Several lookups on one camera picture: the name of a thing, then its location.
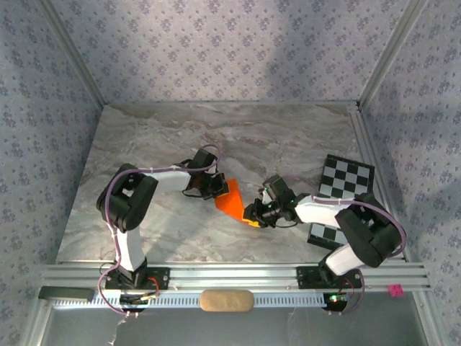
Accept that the orange paper sheet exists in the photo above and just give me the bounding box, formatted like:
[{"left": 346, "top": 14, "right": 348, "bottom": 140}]
[{"left": 214, "top": 177, "right": 246, "bottom": 221}]

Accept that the black white checkerboard panel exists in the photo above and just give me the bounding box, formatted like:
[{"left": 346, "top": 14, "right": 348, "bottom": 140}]
[{"left": 307, "top": 154, "right": 375, "bottom": 252}]

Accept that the tan oval pad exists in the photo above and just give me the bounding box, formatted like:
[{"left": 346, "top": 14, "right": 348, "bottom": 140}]
[{"left": 200, "top": 289, "right": 255, "bottom": 313}]

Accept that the black flat bar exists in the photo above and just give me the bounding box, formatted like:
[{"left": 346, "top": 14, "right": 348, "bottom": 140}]
[{"left": 37, "top": 286, "right": 95, "bottom": 303}]

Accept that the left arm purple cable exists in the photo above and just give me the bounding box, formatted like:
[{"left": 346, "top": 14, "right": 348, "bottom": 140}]
[{"left": 97, "top": 143, "right": 223, "bottom": 319}]

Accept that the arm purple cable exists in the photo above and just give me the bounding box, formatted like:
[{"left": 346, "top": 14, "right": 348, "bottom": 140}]
[
  {"left": 286, "top": 175, "right": 407, "bottom": 318},
  {"left": 97, "top": 143, "right": 223, "bottom": 319}
]

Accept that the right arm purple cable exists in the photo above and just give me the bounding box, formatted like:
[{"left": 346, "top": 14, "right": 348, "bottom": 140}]
[{"left": 286, "top": 175, "right": 407, "bottom": 318}]

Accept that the long aluminium mounting rail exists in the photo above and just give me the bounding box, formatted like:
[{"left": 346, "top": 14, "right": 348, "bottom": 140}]
[{"left": 39, "top": 262, "right": 432, "bottom": 292}]

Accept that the thin aluminium edge rail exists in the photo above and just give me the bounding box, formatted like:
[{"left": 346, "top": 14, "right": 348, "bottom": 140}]
[{"left": 102, "top": 100, "right": 361, "bottom": 107}]

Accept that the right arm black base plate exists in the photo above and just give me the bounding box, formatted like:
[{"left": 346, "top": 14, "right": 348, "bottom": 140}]
[{"left": 295, "top": 265, "right": 363, "bottom": 290}]

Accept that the aluminium side rail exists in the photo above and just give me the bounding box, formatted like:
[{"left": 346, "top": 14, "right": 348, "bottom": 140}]
[{"left": 347, "top": 103, "right": 410, "bottom": 262}]

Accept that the white slotted cable duct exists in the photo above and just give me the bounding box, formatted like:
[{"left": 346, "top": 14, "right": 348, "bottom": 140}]
[{"left": 53, "top": 290, "right": 349, "bottom": 309}]

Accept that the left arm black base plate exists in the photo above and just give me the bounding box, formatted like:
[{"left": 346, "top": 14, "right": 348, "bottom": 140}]
[{"left": 104, "top": 267, "right": 171, "bottom": 291}]

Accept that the aluminium frame post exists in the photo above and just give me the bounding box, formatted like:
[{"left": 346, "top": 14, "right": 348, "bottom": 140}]
[
  {"left": 358, "top": 0, "right": 429, "bottom": 107},
  {"left": 35, "top": 0, "right": 106, "bottom": 107}
]

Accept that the aluminium frame leg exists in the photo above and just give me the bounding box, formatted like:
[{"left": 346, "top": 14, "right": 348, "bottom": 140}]
[
  {"left": 21, "top": 298, "right": 55, "bottom": 346},
  {"left": 413, "top": 290, "right": 451, "bottom": 346}
]

